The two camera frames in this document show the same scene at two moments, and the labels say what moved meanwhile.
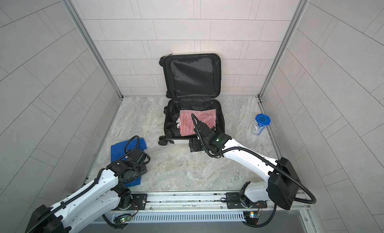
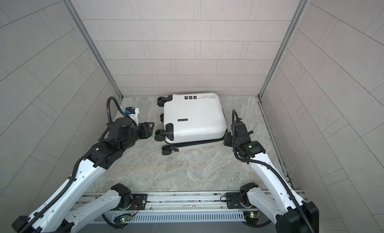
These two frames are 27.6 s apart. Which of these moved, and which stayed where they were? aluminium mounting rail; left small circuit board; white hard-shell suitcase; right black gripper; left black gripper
Moved: left black gripper; white hard-shell suitcase; right black gripper
Stayed: left small circuit board; aluminium mounting rail
